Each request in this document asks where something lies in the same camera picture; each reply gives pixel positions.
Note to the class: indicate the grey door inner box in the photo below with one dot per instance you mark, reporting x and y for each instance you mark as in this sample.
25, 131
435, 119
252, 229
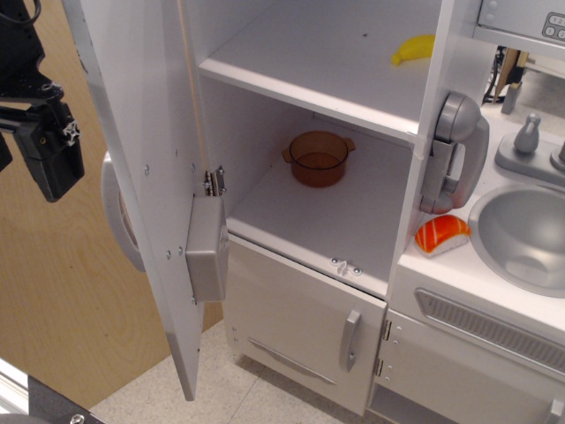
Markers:
207, 249

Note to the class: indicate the grey toy sink basin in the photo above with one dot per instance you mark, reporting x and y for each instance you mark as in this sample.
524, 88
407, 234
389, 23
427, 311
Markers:
518, 232

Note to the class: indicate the white oven door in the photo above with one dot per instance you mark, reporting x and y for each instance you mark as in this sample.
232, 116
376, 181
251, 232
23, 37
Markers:
431, 376

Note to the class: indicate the grey toy microwave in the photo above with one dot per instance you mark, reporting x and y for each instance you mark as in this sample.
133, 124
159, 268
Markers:
536, 27

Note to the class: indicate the grey vent panel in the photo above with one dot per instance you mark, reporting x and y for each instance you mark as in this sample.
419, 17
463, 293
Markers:
521, 342

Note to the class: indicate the white toy fridge cabinet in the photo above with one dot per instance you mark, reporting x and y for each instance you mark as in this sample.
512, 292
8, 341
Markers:
330, 127

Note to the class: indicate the white magnetic door latch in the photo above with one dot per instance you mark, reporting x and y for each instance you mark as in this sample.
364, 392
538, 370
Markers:
344, 268

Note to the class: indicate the grey freezer door handle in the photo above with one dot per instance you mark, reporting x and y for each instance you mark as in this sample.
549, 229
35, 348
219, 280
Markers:
347, 357

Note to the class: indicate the salmon sushi toy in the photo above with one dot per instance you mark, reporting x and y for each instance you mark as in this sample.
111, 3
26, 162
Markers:
442, 234

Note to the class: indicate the white round door handle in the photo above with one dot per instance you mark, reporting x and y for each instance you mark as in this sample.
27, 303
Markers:
117, 215

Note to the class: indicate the grey toy faucet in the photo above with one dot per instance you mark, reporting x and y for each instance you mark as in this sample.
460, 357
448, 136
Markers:
525, 153

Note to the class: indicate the grey toy telephone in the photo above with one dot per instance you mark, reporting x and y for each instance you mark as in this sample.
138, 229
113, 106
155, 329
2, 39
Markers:
457, 156

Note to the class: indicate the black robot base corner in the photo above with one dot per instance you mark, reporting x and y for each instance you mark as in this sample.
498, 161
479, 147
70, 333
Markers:
25, 399

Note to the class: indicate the metal door hinge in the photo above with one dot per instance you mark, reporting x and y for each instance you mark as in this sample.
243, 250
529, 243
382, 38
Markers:
214, 184

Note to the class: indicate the orange translucent toy pot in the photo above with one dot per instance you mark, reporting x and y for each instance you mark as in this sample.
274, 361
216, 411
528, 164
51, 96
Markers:
318, 158

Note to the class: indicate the wooden sticks in background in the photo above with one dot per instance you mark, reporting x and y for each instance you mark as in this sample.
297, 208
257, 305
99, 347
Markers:
508, 83

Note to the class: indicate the white fridge door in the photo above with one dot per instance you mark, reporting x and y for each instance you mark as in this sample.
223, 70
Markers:
136, 58

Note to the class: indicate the white freezer drawer door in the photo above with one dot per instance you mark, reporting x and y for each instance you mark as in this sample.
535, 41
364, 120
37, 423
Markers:
290, 318

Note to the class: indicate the yellow toy banana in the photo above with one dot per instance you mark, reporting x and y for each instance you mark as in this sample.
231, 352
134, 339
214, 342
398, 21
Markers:
417, 47

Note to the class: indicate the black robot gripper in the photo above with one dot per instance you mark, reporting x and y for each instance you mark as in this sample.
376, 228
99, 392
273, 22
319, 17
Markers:
49, 137

